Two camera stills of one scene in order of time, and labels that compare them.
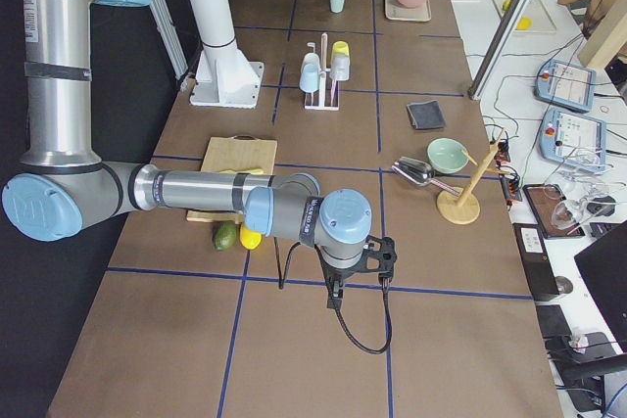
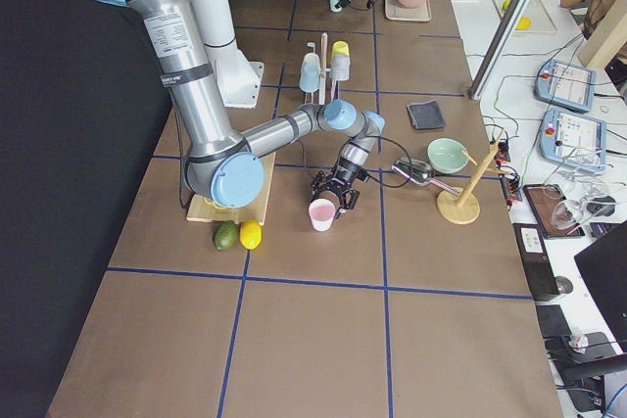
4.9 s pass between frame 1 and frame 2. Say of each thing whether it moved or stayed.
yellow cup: stayed
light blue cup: stayed
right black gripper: moved
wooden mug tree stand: stayed
